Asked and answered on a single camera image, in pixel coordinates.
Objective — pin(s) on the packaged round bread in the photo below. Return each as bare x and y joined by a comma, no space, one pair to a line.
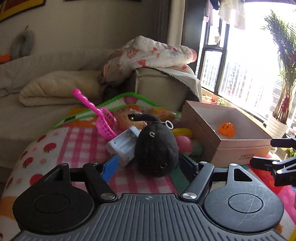
123,121

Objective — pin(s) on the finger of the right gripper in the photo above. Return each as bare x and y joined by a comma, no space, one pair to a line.
283,142
271,165

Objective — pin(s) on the pink plastic ball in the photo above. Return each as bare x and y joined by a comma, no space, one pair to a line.
185,144

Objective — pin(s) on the green plastic ball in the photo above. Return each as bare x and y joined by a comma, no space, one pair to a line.
197,148

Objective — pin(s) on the grey neck pillow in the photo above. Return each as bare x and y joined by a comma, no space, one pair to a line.
23,44

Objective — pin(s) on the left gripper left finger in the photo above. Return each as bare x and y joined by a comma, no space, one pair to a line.
97,176

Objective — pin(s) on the orange plush toy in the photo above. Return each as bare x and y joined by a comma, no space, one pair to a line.
5,58

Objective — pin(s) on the potted palm plant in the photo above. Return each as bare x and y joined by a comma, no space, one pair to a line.
284,36

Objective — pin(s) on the pink cardboard box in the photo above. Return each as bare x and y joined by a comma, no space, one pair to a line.
204,120

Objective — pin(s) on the black plush toy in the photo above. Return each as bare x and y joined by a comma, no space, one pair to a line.
156,150

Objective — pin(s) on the pink plastic strainer scoop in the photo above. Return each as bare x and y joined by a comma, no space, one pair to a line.
105,120

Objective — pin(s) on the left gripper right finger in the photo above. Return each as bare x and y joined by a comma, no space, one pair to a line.
199,176

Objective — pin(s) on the orange pumpkin toy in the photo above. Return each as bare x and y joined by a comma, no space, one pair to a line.
227,129

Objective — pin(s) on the folded beige blanket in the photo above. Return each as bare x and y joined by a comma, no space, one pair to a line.
55,88

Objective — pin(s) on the floral blanket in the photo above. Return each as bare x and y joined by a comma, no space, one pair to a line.
143,52

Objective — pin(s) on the white battery holder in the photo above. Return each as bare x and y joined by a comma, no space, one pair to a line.
124,145

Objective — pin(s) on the framed red picture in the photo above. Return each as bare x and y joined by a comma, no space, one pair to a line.
10,8

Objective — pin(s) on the packaged bun yellow label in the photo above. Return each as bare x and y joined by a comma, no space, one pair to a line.
162,114

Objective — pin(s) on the colourful play mat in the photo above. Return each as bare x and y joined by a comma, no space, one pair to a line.
76,141

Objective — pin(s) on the yellow corn toy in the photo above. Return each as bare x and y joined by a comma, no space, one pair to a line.
182,132

